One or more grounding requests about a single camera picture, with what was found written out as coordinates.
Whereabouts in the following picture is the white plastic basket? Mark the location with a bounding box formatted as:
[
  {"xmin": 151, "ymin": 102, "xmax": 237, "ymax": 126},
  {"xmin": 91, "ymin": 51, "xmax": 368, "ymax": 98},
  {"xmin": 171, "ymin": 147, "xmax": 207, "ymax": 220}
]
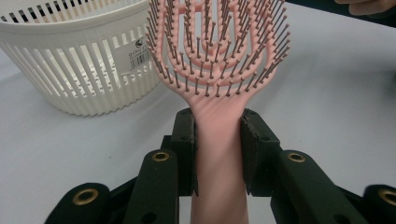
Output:
[{"xmin": 0, "ymin": 0, "xmax": 162, "ymax": 118}]

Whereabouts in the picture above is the pink hairbrush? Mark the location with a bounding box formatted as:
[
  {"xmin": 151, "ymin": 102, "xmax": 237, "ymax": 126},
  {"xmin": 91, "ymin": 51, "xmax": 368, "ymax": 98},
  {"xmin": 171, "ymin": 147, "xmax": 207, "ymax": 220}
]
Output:
[{"xmin": 145, "ymin": 0, "xmax": 292, "ymax": 224}]

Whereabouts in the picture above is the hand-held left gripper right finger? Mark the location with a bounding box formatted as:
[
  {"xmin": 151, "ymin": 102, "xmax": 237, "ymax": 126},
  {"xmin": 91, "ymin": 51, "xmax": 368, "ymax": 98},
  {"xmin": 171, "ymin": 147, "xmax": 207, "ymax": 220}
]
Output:
[{"xmin": 240, "ymin": 107, "xmax": 370, "ymax": 224}]

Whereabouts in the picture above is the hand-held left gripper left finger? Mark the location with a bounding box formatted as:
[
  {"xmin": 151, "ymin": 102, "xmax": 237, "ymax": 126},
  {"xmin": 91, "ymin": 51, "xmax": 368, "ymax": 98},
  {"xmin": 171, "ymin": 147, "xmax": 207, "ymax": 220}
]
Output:
[{"xmin": 122, "ymin": 107, "xmax": 200, "ymax": 224}]

